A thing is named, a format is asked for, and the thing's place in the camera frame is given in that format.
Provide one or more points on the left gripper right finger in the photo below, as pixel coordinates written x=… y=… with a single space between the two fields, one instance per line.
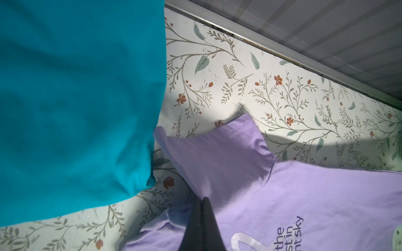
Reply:
x=211 y=239

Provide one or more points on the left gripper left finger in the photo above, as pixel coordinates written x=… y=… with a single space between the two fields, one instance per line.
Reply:
x=193 y=236

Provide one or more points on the purple t-shirt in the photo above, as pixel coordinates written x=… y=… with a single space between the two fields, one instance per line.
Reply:
x=264 y=204

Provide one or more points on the floral table mat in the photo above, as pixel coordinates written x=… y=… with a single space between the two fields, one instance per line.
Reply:
x=213 y=78

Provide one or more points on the folded teal t-shirt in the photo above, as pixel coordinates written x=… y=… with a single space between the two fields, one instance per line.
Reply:
x=82 y=84

